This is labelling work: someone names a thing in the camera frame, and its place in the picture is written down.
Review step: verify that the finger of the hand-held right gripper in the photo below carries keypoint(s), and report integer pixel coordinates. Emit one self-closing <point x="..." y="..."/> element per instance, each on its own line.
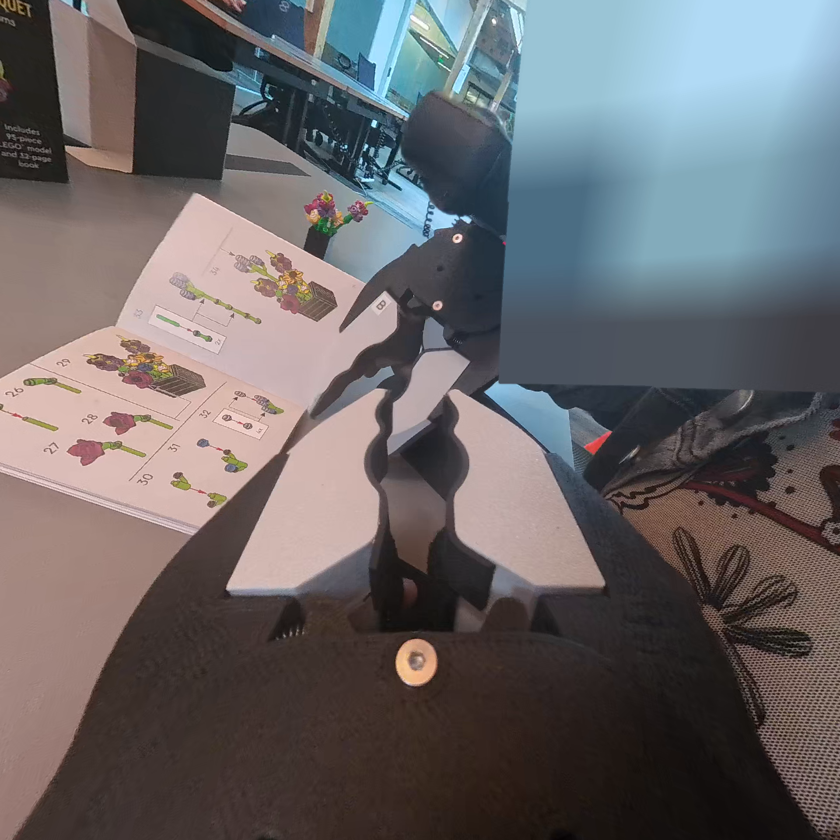
<point x="371" y="328"/>
<point x="426" y="394"/>

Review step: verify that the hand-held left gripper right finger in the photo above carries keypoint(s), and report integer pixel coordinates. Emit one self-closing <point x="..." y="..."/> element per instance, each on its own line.
<point x="525" y="518"/>

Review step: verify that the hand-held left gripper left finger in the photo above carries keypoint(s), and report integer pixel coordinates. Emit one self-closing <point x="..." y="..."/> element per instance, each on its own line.
<point x="315" y="518"/>

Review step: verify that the lego flower bouquet model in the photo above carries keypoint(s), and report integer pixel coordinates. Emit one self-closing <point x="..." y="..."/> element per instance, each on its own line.
<point x="325" y="216"/>

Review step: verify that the lego instruction booklet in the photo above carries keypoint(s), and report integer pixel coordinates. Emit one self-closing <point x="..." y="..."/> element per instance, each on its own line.
<point x="203" y="223"/>

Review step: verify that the black flower lego box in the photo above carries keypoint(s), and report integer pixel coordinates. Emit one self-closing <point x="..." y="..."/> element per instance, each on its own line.
<point x="33" y="105"/>

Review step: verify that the person's left hand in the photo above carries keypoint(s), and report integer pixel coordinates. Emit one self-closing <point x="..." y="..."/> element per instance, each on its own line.
<point x="410" y="590"/>

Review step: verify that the grey denim jacket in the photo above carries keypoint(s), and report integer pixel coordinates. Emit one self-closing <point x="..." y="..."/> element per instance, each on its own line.
<point x="722" y="426"/>

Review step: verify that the long wooden desk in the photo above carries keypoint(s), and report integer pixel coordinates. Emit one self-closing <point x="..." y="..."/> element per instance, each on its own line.
<point x="354" y="88"/>

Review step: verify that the white floral print shirt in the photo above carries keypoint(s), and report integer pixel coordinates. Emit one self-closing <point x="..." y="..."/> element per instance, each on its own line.
<point x="774" y="558"/>

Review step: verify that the black and white cardboard box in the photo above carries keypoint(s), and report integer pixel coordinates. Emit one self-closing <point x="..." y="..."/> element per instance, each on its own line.
<point x="184" y="118"/>

